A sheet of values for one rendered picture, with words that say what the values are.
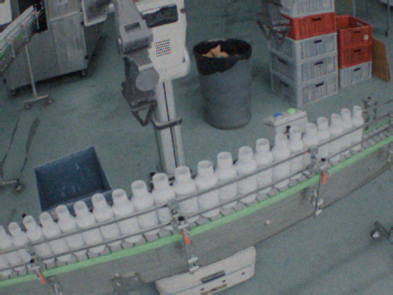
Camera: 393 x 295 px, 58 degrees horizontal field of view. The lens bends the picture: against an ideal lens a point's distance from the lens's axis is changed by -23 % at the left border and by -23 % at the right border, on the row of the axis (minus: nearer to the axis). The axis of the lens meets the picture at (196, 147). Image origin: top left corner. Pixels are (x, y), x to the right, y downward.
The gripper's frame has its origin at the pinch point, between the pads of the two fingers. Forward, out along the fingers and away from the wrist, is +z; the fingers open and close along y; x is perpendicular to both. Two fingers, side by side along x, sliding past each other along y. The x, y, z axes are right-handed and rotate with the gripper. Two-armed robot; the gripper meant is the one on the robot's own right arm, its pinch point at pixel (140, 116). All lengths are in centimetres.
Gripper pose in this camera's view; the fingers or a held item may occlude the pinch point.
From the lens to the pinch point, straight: 115.6
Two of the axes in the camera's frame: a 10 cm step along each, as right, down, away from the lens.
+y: 4.1, 6.1, -6.8
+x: 9.1, -3.0, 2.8
